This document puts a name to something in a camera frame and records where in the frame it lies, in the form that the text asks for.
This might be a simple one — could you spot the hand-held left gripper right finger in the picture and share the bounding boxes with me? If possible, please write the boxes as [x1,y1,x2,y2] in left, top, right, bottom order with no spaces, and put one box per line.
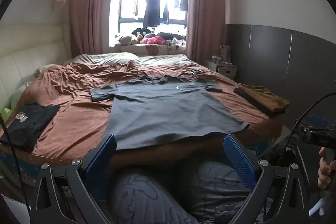
[223,133,311,224]

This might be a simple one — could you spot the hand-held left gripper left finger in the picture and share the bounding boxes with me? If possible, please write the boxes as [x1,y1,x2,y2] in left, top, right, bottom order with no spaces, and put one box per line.
[30,133,117,224]

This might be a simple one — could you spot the grey t-shirt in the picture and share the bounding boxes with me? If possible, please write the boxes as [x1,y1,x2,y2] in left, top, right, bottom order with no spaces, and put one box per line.
[89,76,250,151]

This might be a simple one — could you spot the person's right hand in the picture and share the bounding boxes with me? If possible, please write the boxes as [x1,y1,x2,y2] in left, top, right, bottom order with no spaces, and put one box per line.
[318,148,336,189]

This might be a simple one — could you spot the black garment at bed edge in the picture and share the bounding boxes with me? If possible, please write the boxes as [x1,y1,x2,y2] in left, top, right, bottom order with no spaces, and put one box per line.
[278,92,336,161]

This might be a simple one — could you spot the person's patterned grey pants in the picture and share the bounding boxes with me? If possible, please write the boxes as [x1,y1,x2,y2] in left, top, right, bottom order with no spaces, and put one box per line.
[109,160,279,224]

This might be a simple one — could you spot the mustard folded garment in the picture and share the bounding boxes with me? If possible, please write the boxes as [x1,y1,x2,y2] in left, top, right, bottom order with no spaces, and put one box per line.
[240,84,290,113]

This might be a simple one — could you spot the brown blanket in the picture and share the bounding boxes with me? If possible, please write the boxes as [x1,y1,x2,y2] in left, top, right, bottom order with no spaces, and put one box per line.
[20,57,284,161]

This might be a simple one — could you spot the black printed t-shirt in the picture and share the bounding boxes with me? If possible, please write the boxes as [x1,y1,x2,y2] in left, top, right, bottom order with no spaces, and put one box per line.
[0,103,61,149]

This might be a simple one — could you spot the white nightstand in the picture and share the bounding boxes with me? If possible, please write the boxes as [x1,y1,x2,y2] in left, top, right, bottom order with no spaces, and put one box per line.
[205,59,237,80]

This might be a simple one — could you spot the beige duvet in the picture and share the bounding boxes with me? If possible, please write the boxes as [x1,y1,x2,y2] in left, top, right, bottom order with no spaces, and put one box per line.
[63,52,200,68]

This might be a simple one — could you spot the green packet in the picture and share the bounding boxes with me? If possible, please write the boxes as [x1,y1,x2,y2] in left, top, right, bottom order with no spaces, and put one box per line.
[0,106,13,119]

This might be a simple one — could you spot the white slatted rack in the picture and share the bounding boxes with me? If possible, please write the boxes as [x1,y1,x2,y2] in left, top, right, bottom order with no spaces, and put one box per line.
[219,45,233,65]

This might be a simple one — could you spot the cream padded headboard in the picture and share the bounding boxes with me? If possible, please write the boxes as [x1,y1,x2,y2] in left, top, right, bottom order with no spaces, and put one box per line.
[0,22,72,109]

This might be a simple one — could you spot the pile of plush toys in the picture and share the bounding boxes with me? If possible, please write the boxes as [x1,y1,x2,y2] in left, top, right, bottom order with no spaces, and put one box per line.
[114,27,187,46]

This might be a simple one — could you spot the window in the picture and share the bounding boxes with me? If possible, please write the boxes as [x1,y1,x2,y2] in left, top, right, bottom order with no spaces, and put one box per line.
[109,0,191,47]

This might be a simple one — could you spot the small hanging dark garment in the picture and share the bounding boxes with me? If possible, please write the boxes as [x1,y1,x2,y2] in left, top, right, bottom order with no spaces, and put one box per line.
[162,1,170,24]

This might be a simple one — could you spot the hanging dark jacket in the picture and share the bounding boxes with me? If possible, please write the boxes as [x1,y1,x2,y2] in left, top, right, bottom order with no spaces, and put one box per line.
[142,0,161,28]

